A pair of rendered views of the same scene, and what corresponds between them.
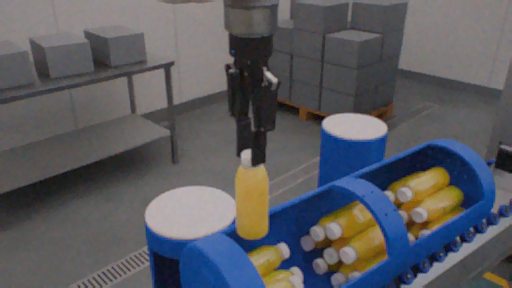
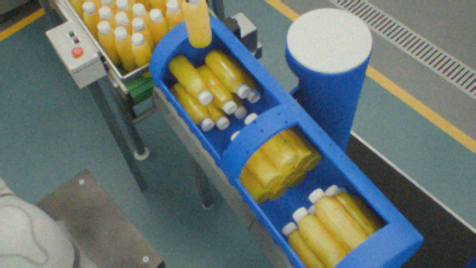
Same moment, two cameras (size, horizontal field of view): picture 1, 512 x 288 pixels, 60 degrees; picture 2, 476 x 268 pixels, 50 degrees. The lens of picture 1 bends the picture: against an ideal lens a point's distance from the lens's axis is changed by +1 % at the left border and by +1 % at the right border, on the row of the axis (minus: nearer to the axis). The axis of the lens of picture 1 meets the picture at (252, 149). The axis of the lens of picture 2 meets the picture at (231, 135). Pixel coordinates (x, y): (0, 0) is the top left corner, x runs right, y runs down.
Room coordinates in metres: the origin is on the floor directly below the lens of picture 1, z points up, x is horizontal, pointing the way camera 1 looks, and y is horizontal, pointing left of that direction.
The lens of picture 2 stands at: (0.94, -0.96, 2.32)
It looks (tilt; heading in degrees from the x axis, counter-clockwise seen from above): 59 degrees down; 99
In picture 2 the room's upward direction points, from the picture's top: 7 degrees counter-clockwise
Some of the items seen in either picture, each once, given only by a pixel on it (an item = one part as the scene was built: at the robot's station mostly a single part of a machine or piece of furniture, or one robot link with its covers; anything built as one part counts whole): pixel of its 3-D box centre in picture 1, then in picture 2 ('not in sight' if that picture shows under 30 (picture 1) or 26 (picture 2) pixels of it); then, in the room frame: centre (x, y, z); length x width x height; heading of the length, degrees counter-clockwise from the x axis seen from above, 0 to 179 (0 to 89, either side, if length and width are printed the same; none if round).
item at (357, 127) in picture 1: (354, 126); not in sight; (1.79, -0.45, 1.03); 0.28 x 0.28 x 0.01
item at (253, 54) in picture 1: (251, 60); not in sight; (0.74, 0.00, 1.60); 0.08 x 0.07 x 0.09; 37
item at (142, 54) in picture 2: not in sight; (143, 56); (0.50, 0.16, 0.98); 0.07 x 0.07 x 0.16
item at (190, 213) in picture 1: (191, 210); (328, 39); (1.13, 0.19, 1.03); 0.28 x 0.28 x 0.01
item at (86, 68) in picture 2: not in sight; (76, 53); (0.29, 0.12, 1.05); 0.20 x 0.10 x 0.10; 127
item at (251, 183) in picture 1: (251, 197); (197, 19); (0.74, 0.00, 1.33); 0.07 x 0.07 x 0.16
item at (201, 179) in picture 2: not in sight; (201, 176); (0.63, 0.03, 0.31); 0.06 x 0.06 x 0.63; 37
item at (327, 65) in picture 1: (329, 58); not in sight; (4.65, -0.82, 0.59); 1.20 x 0.80 x 1.19; 44
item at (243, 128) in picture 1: (244, 138); not in sight; (0.76, 0.02, 1.45); 0.03 x 0.01 x 0.07; 127
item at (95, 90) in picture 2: not in sight; (118, 138); (0.29, 0.12, 0.50); 0.04 x 0.04 x 1.00; 37
